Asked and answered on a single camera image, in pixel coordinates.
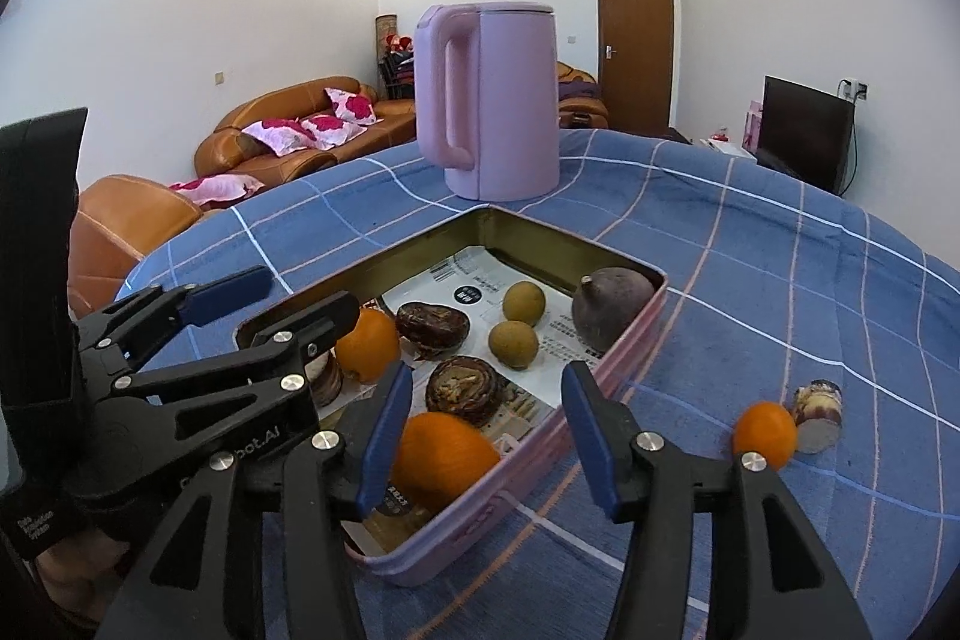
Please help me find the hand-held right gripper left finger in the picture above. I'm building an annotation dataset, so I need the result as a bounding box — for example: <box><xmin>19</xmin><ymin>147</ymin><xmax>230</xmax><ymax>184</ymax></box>
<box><xmin>94</xmin><ymin>361</ymin><xmax>415</xmax><ymax>640</ymax></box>

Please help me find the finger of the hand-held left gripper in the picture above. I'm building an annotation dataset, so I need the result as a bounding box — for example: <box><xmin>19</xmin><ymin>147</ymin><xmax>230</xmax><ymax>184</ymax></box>
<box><xmin>112</xmin><ymin>291</ymin><xmax>362</xmax><ymax>420</ymax></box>
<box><xmin>75</xmin><ymin>266</ymin><xmax>274</xmax><ymax>356</ymax></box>

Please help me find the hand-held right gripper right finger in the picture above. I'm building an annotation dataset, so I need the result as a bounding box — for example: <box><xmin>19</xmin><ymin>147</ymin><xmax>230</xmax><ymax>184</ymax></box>
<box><xmin>561</xmin><ymin>361</ymin><xmax>875</xmax><ymax>640</ymax></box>

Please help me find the orange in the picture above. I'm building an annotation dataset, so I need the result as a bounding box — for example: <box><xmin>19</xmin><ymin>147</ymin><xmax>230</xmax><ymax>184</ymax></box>
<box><xmin>390</xmin><ymin>413</ymin><xmax>502</xmax><ymax>513</ymax></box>
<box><xmin>334</xmin><ymin>308</ymin><xmax>402</xmax><ymax>384</ymax></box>
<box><xmin>733</xmin><ymin>401</ymin><xmax>798</xmax><ymax>470</ymax></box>

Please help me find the dark wrinkled passion fruit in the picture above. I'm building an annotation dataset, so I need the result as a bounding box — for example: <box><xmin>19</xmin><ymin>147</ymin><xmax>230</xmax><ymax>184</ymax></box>
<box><xmin>395</xmin><ymin>301</ymin><xmax>471</xmax><ymax>360</ymax></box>

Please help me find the pink tin box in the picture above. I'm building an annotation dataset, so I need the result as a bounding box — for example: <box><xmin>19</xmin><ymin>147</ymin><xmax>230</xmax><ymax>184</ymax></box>
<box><xmin>235</xmin><ymin>203</ymin><xmax>668</xmax><ymax>588</ymax></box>

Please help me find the brown longan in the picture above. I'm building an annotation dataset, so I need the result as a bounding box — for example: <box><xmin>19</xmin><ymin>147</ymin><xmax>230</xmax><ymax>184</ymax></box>
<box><xmin>501</xmin><ymin>280</ymin><xmax>545</xmax><ymax>326</ymax></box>
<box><xmin>488</xmin><ymin>320</ymin><xmax>541</xmax><ymax>371</ymax></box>

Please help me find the person's left hand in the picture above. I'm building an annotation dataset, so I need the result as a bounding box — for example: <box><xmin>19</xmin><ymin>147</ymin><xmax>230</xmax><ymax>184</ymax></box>
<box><xmin>37</xmin><ymin>527</ymin><xmax>143</xmax><ymax>626</ymax></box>

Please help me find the printed paper liner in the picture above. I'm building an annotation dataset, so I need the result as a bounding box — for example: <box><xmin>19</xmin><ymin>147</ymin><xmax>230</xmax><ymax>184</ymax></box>
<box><xmin>315</xmin><ymin>245</ymin><xmax>605</xmax><ymax>555</ymax></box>

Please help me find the pink floral cushion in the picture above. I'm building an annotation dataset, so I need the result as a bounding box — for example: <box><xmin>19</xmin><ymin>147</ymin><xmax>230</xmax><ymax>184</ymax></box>
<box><xmin>324</xmin><ymin>87</ymin><xmax>378</xmax><ymax>125</ymax></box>
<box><xmin>238</xmin><ymin>119</ymin><xmax>320</xmax><ymax>156</ymax></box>
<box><xmin>300</xmin><ymin>113</ymin><xmax>361</xmax><ymax>150</ymax></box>
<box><xmin>169</xmin><ymin>173</ymin><xmax>265</xmax><ymax>206</ymax></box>

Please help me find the orange leather armchair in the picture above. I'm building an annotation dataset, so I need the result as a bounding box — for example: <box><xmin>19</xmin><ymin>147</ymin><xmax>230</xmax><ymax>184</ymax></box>
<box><xmin>67</xmin><ymin>175</ymin><xmax>226</xmax><ymax>319</ymax></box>

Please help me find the round dark purple fruit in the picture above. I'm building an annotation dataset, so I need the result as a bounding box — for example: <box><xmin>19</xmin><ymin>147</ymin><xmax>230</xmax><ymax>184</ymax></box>
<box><xmin>571</xmin><ymin>267</ymin><xmax>657</xmax><ymax>352</ymax></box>

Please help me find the long orange leather sofa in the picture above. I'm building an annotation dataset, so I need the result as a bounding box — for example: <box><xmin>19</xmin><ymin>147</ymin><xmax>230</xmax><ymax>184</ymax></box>
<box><xmin>193</xmin><ymin>76</ymin><xmax>417</xmax><ymax>187</ymax></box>

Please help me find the blue checked blanket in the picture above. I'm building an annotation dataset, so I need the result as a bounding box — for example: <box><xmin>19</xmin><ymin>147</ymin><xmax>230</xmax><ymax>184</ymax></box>
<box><xmin>112</xmin><ymin>126</ymin><xmax>960</xmax><ymax>640</ymax></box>

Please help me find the stack of dark chairs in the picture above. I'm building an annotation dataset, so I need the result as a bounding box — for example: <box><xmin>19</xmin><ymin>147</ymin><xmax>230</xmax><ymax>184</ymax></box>
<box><xmin>375</xmin><ymin>14</ymin><xmax>417</xmax><ymax>103</ymax></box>

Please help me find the pink electric kettle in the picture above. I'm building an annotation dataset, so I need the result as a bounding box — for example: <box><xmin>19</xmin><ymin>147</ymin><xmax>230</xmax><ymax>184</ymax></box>
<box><xmin>413</xmin><ymin>2</ymin><xmax>562</xmax><ymax>202</ymax></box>

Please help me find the low white table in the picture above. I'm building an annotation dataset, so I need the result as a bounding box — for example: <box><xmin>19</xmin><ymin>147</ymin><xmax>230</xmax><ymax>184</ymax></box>
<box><xmin>701</xmin><ymin>134</ymin><xmax>758</xmax><ymax>161</ymax></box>

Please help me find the small orange leather sofa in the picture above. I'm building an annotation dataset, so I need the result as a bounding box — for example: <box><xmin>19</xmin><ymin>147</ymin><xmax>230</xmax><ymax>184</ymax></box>
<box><xmin>556</xmin><ymin>61</ymin><xmax>610</xmax><ymax>131</ymax></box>

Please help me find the black television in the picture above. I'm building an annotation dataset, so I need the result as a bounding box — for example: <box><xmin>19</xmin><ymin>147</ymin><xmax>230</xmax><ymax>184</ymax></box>
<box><xmin>756</xmin><ymin>74</ymin><xmax>857</xmax><ymax>196</ymax></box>

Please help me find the brown wooden door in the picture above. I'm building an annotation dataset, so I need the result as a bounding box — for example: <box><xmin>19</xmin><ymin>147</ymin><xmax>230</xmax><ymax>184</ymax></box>
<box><xmin>596</xmin><ymin>0</ymin><xmax>676</xmax><ymax>136</ymax></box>

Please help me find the black power cable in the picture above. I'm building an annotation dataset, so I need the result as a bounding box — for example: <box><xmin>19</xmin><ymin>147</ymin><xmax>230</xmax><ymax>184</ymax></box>
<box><xmin>844</xmin><ymin>100</ymin><xmax>861</xmax><ymax>195</ymax></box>

